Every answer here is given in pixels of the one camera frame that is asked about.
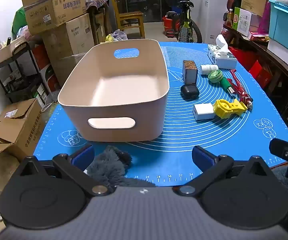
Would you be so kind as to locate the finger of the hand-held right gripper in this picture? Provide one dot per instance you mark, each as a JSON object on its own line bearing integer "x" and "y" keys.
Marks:
{"x": 280, "y": 148}

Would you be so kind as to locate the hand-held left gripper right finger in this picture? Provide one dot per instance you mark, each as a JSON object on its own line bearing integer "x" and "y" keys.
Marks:
{"x": 202, "y": 156}

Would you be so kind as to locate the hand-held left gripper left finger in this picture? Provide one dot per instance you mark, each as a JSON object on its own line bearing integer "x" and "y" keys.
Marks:
{"x": 84, "y": 155}

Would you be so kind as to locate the yellow plastic toy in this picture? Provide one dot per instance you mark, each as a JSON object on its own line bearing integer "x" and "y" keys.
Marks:
{"x": 223, "y": 108}

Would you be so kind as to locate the beige plastic storage bin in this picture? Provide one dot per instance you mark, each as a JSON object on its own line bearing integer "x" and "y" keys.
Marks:
{"x": 134, "y": 107}

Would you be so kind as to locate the red floral patterned box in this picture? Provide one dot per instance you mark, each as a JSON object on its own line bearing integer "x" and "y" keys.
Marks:
{"x": 190, "y": 76}

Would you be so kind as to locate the grey furry cloth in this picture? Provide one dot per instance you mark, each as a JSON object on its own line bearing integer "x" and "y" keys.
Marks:
{"x": 109, "y": 163}

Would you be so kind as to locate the blue silicone baking mat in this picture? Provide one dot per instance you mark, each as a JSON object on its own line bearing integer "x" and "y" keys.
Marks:
{"x": 178, "y": 135}

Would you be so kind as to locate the white charger adapter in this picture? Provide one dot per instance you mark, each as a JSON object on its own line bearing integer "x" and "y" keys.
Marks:
{"x": 203, "y": 112}

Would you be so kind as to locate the black earbuds case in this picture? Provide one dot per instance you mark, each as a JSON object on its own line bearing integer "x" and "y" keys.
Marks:
{"x": 189, "y": 91}

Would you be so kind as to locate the torn cardboard box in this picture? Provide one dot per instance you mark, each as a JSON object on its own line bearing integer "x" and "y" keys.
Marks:
{"x": 16, "y": 127}

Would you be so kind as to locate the green stick with metal tip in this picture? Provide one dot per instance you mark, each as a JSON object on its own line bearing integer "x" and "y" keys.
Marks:
{"x": 226, "y": 84}

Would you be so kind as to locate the green round jar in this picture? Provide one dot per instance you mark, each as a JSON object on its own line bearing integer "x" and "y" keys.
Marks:
{"x": 215, "y": 76}

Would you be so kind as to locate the red and white carton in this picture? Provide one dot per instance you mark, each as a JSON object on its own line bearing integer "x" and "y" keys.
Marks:
{"x": 50, "y": 78}

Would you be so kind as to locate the red gift boxes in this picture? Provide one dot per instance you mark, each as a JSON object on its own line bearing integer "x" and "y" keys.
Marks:
{"x": 256, "y": 67}

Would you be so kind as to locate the dark wooden shelf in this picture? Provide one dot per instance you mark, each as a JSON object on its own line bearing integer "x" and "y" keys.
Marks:
{"x": 278, "y": 62}

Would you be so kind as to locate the small white bottle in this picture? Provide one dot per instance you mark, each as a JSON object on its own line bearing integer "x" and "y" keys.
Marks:
{"x": 207, "y": 69}

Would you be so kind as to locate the taped cardboard box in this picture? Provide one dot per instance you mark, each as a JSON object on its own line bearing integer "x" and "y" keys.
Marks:
{"x": 64, "y": 67}

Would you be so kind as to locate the black shelf cart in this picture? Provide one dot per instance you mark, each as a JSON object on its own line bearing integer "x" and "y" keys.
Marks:
{"x": 21, "y": 80}

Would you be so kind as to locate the printed tissue pack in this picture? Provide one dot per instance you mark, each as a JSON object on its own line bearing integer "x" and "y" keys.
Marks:
{"x": 221, "y": 57}

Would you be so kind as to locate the large plain cardboard box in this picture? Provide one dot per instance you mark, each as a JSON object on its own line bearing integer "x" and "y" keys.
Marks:
{"x": 69, "y": 37}

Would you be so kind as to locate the clear plastic bag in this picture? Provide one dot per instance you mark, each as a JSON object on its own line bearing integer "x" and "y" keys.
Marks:
{"x": 120, "y": 35}

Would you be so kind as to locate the teal plastic storage crate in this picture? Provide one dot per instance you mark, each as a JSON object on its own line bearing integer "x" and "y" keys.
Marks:
{"x": 283, "y": 22}

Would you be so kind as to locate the low cardboard box with clutter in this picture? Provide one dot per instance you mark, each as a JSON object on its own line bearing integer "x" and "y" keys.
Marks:
{"x": 6, "y": 52}

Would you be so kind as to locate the green and black bicycle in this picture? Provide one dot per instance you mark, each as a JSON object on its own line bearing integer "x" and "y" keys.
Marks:
{"x": 187, "y": 27}

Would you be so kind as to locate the green and white carton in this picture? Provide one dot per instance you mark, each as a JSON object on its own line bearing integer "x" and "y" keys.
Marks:
{"x": 241, "y": 21}

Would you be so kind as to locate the red bucket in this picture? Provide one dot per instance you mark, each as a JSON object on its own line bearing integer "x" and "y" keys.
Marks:
{"x": 167, "y": 25}

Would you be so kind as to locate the white chest freezer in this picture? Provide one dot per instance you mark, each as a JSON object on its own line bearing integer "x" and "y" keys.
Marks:
{"x": 208, "y": 12}

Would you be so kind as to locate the wooden chair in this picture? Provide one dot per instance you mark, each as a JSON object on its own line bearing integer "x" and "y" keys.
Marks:
{"x": 130, "y": 17}

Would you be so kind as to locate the green cloth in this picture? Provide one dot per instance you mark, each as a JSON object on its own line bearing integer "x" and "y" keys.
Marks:
{"x": 19, "y": 22}

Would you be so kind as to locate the open cardboard box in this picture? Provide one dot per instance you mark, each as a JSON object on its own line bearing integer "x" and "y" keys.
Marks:
{"x": 51, "y": 10}

